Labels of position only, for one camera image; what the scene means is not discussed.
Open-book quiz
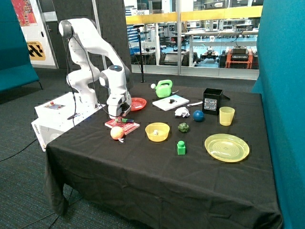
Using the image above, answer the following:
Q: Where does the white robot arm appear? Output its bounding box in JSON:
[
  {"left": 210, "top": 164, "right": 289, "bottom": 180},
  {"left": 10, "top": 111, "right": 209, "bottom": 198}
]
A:
[{"left": 59, "top": 18, "right": 132, "bottom": 119}]

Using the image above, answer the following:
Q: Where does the green toy block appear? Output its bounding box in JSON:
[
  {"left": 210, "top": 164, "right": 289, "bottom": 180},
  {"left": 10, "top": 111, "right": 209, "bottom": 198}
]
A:
[{"left": 177, "top": 140, "right": 186, "bottom": 155}]

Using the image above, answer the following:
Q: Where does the white plastic spoon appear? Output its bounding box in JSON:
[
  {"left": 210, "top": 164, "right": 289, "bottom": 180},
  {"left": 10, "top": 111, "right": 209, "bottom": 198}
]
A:
[{"left": 187, "top": 101, "right": 203, "bottom": 107}]

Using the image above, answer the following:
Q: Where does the orange ball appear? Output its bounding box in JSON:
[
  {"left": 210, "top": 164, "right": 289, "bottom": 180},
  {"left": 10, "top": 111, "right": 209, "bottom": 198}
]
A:
[{"left": 110, "top": 126, "right": 124, "bottom": 140}]

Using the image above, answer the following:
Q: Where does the green toy watering can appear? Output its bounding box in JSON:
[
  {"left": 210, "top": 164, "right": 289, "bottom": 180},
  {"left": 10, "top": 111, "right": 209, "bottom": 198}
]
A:
[{"left": 151, "top": 80, "right": 179, "bottom": 98}]

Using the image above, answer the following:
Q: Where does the black floor stand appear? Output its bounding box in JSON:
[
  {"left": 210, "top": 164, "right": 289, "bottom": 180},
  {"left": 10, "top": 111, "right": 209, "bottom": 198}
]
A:
[{"left": 133, "top": 23, "right": 146, "bottom": 83}]

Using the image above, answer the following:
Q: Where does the green toy pepper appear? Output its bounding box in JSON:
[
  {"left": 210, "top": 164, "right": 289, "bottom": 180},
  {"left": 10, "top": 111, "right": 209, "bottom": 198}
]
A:
[{"left": 178, "top": 123, "right": 189, "bottom": 133}]

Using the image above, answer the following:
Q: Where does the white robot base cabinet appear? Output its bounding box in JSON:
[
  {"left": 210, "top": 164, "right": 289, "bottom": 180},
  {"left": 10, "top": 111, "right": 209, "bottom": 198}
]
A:
[{"left": 31, "top": 92, "right": 104, "bottom": 151}]

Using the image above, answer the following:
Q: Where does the black tablecloth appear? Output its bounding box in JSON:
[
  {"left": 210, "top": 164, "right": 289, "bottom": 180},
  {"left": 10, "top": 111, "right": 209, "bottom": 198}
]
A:
[{"left": 44, "top": 83, "right": 284, "bottom": 229}]

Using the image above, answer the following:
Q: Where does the yellow plastic cup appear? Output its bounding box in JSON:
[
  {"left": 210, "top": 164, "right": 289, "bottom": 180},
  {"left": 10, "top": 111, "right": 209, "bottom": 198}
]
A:
[{"left": 219, "top": 106, "right": 235, "bottom": 126}]

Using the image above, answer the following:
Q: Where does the blue ball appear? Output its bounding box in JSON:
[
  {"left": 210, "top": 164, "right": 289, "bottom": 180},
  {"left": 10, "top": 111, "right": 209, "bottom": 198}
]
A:
[{"left": 193, "top": 110, "right": 204, "bottom": 122}]

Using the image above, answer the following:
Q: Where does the teal sofa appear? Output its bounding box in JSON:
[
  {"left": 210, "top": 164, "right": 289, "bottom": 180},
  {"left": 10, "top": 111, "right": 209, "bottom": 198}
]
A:
[{"left": 0, "top": 0, "right": 40, "bottom": 92}]

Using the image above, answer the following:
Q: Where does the black square container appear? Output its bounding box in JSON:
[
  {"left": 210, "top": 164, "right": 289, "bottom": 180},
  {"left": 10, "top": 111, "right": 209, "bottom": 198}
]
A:
[{"left": 202, "top": 88, "right": 223, "bottom": 115}]

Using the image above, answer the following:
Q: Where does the yellow plastic plate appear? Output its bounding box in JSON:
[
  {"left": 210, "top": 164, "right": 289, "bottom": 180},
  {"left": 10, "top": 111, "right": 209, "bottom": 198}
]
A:
[{"left": 204, "top": 134, "right": 250, "bottom": 163}]

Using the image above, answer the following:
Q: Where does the crumpled white paper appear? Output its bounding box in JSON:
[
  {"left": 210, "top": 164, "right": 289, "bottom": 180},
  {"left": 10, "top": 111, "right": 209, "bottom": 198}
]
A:
[{"left": 174, "top": 107, "right": 190, "bottom": 117}]

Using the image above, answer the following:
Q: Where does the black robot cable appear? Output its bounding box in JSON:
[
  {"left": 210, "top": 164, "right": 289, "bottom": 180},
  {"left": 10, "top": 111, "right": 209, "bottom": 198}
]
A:
[{"left": 65, "top": 35, "right": 115, "bottom": 120}]

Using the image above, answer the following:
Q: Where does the red patterned book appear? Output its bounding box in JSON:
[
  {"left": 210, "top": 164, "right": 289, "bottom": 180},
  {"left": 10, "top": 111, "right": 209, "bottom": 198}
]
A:
[{"left": 105, "top": 119, "right": 140, "bottom": 135}]

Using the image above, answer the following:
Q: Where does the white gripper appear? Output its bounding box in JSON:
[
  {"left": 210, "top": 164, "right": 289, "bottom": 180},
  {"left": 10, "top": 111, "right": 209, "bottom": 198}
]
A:
[{"left": 107, "top": 93, "right": 132, "bottom": 119}]

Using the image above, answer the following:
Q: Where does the yellow plastic bowl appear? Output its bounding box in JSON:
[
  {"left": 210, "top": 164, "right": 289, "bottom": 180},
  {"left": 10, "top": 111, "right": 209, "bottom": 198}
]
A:
[{"left": 145, "top": 122, "right": 170, "bottom": 142}]

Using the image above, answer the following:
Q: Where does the green highlighter blue cap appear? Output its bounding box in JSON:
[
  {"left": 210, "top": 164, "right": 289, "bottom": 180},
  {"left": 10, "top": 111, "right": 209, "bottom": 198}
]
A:
[{"left": 121, "top": 118, "right": 134, "bottom": 123}]

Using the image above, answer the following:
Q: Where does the red plastic plate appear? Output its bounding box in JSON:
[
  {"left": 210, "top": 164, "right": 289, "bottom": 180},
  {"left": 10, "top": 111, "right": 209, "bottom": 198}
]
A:
[{"left": 131, "top": 97, "right": 147, "bottom": 111}]

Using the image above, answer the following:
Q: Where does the white thesis book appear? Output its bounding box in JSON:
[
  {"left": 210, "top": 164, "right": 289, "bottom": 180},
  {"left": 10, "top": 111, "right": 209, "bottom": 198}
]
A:
[{"left": 152, "top": 94, "right": 189, "bottom": 111}]

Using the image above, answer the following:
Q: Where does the teal partition wall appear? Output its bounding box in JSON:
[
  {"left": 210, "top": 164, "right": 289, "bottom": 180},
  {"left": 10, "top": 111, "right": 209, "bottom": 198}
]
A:
[{"left": 253, "top": 0, "right": 305, "bottom": 229}]

